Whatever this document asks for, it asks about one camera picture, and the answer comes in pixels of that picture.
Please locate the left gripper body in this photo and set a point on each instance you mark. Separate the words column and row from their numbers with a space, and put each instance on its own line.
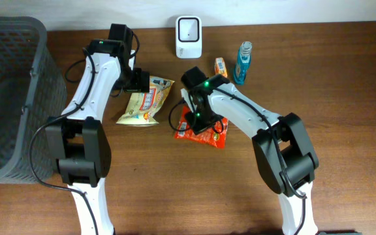
column 139, row 82

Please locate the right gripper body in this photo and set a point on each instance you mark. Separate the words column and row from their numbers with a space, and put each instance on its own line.
column 202, row 122

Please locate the red candy bag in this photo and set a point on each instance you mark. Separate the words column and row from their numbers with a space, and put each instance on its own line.
column 209, row 136

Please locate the yellow snack bag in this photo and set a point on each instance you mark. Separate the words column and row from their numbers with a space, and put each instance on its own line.
column 143, row 106

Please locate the small orange box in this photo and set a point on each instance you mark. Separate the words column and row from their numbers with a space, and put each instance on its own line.
column 220, row 67

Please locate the blue mouthwash bottle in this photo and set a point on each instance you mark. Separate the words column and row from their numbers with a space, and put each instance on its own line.
column 243, row 62

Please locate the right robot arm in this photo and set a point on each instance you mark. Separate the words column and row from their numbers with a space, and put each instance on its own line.
column 285, row 156

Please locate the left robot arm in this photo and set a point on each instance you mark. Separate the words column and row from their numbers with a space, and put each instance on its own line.
column 78, row 145

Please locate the white barcode scanner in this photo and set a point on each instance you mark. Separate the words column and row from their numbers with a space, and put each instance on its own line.
column 188, row 37

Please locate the grey plastic mesh basket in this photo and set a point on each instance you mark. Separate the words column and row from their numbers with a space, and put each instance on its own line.
column 32, row 89

